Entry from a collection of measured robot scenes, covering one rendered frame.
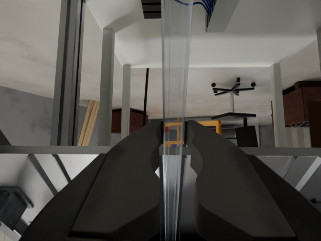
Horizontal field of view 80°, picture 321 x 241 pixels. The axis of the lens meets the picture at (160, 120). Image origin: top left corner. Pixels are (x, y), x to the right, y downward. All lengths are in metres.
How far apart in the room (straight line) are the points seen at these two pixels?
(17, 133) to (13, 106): 0.48
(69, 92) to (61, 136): 0.10
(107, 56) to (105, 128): 0.21
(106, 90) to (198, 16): 0.33
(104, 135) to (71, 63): 0.21
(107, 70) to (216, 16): 0.33
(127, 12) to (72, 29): 0.16
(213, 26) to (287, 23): 0.24
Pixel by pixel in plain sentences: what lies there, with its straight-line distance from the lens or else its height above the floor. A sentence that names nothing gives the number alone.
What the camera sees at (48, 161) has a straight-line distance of 0.20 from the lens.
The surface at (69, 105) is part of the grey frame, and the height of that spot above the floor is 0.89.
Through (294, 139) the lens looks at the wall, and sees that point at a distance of 9.66.
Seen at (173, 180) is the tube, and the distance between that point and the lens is 0.17.
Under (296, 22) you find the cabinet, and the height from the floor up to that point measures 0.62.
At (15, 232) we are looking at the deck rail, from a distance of 0.33.
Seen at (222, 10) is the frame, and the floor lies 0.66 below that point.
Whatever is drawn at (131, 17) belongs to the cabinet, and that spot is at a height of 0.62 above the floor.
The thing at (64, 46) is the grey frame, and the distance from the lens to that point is 0.51.
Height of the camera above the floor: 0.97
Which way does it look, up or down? 7 degrees down
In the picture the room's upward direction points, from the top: 180 degrees counter-clockwise
